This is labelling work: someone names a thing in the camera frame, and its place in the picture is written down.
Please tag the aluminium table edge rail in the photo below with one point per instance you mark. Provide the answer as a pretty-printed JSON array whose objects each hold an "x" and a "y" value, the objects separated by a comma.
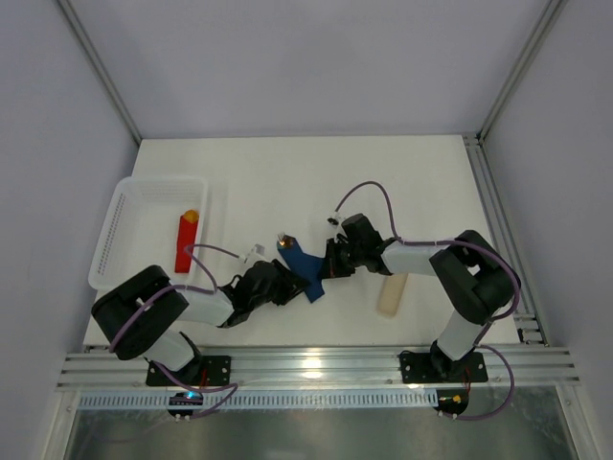
[{"x": 319, "y": 368}]

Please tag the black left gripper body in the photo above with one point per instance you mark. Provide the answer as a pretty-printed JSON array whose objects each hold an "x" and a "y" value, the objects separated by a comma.
[{"x": 283, "y": 281}]

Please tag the red bottle orange cap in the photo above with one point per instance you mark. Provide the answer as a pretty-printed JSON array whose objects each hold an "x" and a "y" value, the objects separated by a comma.
[{"x": 186, "y": 234}]

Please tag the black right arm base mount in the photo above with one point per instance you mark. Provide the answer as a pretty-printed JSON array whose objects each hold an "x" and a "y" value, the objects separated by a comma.
[{"x": 427, "y": 368}]

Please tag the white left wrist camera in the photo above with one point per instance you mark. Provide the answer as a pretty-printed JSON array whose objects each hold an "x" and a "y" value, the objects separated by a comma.
[{"x": 256, "y": 253}]

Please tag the aluminium frame post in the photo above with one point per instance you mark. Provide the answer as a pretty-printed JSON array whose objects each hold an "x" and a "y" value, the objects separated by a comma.
[
  {"x": 76, "y": 27},
  {"x": 534, "y": 41}
]

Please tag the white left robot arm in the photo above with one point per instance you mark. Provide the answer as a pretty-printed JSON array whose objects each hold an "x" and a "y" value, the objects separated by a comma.
[{"x": 136, "y": 317}]

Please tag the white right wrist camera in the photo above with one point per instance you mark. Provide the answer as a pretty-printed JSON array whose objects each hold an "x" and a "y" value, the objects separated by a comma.
[{"x": 335, "y": 221}]

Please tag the white slotted cable duct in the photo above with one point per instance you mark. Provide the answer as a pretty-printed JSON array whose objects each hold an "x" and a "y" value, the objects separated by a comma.
[{"x": 245, "y": 399}]

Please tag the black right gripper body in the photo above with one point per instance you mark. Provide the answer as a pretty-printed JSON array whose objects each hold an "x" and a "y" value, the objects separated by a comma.
[{"x": 332, "y": 259}]

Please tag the blue paper napkin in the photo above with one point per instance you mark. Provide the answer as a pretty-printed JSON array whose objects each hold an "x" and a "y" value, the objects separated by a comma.
[{"x": 307, "y": 267}]

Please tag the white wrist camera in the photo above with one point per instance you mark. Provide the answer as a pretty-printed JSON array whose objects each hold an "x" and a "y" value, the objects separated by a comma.
[
  {"x": 335, "y": 221},
  {"x": 256, "y": 253}
]

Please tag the aluminium frame post left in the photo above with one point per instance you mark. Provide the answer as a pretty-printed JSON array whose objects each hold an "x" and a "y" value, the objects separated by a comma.
[{"x": 76, "y": 27}]

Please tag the aluminium side rail right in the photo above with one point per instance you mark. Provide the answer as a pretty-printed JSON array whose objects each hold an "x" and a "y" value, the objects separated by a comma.
[{"x": 527, "y": 318}]

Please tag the gold fork green handle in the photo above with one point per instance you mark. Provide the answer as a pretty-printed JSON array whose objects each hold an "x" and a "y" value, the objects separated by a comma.
[{"x": 285, "y": 241}]

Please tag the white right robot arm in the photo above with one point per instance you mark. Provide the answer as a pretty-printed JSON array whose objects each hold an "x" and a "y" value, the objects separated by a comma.
[{"x": 474, "y": 277}]

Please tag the beige cutlery tray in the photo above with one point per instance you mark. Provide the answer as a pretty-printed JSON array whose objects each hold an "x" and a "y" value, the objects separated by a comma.
[{"x": 390, "y": 296}]

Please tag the aluminium frame post right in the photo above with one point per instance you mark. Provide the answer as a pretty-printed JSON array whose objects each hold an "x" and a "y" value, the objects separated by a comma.
[{"x": 534, "y": 41}]

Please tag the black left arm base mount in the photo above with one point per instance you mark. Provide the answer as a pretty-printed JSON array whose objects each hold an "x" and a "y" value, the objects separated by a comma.
[{"x": 202, "y": 371}]

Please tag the white plastic basket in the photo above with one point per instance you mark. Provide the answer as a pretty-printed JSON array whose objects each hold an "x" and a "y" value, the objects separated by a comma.
[{"x": 141, "y": 228}]

